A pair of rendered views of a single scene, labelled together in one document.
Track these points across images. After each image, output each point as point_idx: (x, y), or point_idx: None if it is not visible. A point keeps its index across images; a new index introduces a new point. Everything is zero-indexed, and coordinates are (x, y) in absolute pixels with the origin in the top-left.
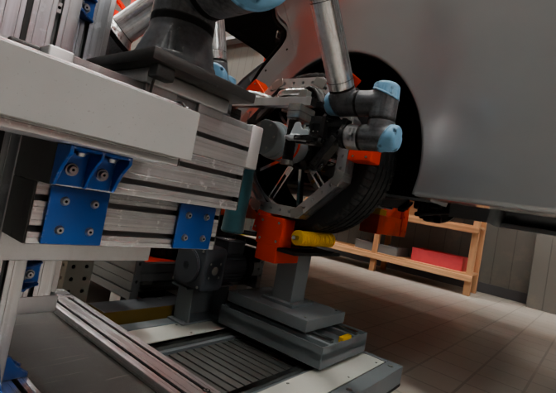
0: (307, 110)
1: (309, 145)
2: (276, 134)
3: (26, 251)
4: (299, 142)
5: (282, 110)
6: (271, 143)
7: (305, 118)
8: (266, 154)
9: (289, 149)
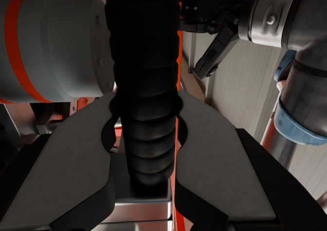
0: (120, 230)
1: (46, 145)
2: (98, 73)
3: None
4: (110, 110)
5: (52, 116)
6: (96, 40)
7: (117, 210)
8: None
9: (174, 44)
